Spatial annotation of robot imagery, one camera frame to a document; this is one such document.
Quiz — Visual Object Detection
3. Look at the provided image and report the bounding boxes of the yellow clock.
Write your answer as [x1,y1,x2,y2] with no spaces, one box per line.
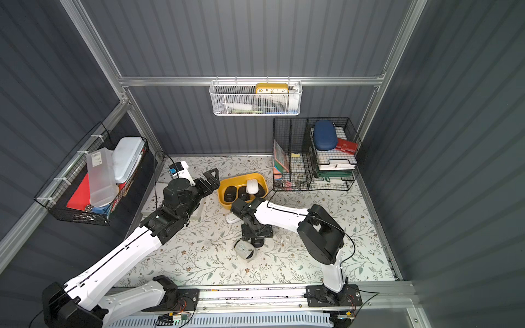
[255,82,289,95]

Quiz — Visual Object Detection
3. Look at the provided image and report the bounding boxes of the white upside-down mouse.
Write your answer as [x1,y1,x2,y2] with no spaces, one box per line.
[226,213,243,224]

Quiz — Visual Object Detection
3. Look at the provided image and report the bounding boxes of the white plastic case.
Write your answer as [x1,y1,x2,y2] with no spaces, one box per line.
[112,137,144,185]

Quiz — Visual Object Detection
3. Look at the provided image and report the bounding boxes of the pink folder in organizer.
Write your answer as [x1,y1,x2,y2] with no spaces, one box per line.
[273,140,289,180]

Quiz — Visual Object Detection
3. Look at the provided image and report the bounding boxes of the grey white mouse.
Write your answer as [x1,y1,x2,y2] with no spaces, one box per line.
[234,240,256,261]

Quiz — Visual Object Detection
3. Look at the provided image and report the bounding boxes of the floral table mat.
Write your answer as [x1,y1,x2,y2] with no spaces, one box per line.
[113,154,395,288]

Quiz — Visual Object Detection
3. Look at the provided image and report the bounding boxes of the blue glasses case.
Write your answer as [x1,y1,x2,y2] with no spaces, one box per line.
[313,120,339,151]

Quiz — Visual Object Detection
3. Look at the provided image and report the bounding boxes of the white mesh wall basket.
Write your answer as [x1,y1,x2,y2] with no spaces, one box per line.
[209,79,303,116]

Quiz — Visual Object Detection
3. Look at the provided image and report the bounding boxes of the black upside-down mouse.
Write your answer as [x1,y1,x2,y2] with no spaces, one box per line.
[255,184,266,198]

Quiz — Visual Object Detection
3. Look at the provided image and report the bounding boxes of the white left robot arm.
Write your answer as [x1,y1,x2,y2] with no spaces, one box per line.
[42,162,220,327]

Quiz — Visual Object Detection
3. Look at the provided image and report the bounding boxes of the red small box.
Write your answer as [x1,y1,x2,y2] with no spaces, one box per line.
[336,138,358,155]

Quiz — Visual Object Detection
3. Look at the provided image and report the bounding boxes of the black Lecoo mouse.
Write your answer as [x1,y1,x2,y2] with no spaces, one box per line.
[224,186,237,203]

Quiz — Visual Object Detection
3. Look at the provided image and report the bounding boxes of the black wire wall basket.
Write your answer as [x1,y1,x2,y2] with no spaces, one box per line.
[34,124,149,226]

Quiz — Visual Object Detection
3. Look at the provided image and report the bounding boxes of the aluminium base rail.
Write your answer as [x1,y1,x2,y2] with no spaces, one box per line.
[80,282,420,323]

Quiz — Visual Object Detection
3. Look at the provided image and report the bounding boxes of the translucent plastic case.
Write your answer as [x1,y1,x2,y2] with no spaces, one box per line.
[86,148,119,207]

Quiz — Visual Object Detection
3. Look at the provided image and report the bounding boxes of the yellow plastic storage box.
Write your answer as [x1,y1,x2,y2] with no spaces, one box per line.
[217,173,269,210]

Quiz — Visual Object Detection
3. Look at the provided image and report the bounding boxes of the white paper stack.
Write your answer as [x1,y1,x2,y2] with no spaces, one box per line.
[311,146,358,170]

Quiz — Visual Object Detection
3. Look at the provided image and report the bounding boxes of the red folder in basket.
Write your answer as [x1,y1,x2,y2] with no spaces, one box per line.
[66,174,91,211]

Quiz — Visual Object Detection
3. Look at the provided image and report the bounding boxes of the black mouse with flower sticker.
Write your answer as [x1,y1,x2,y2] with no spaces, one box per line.
[237,186,251,202]

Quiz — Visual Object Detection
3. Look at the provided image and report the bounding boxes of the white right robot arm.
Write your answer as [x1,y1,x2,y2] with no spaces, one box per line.
[231,198,363,309]

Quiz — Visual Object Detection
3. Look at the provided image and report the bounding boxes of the white interior design book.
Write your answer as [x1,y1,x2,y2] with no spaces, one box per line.
[141,183,168,218]

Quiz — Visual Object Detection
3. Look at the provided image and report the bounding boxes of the green notebook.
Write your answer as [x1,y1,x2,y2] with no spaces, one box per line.
[314,170,354,180]

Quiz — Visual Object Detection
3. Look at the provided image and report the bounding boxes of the black wire desk organizer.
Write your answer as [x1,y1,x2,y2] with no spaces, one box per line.
[273,117,361,191]

